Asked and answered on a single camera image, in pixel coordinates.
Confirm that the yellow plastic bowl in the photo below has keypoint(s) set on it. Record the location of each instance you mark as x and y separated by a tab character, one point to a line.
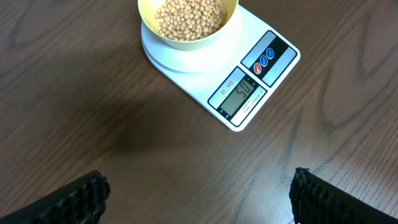
148	8

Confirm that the white digital kitchen scale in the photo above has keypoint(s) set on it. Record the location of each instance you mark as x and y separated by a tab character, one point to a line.
233	77

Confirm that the soybeans in bowl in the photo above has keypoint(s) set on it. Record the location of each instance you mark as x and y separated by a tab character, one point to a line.
189	20

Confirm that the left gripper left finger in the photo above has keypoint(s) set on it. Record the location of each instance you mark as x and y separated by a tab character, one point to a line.
81	201

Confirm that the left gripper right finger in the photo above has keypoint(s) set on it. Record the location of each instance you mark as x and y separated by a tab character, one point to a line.
316	201

